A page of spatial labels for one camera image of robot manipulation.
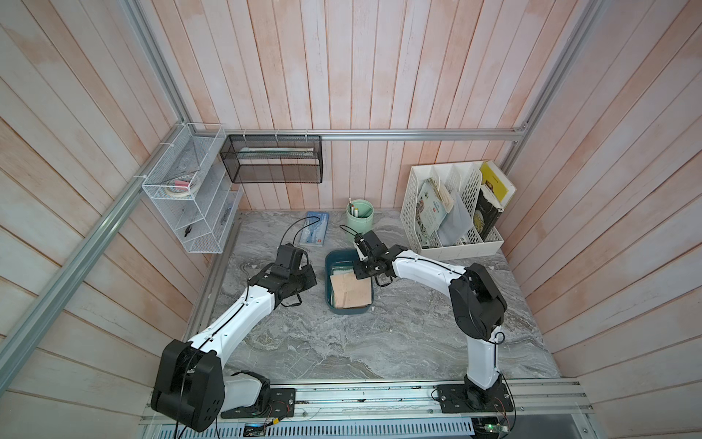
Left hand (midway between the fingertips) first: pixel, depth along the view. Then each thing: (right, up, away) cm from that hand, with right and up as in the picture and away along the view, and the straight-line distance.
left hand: (313, 280), depth 86 cm
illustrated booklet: (+42, +24, +13) cm, 50 cm away
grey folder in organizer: (+51, +19, +12) cm, 56 cm away
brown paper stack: (+12, -5, +7) cm, 15 cm away
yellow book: (+64, +34, +9) cm, 73 cm away
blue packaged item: (-2, +15, +25) cm, 29 cm away
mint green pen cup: (+16, +22, +21) cm, 35 cm away
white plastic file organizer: (+58, +37, +19) cm, 71 cm away
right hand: (+15, +3, +10) cm, 18 cm away
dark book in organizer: (+61, +23, +10) cm, 66 cm away
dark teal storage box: (+9, +6, +15) cm, 19 cm away
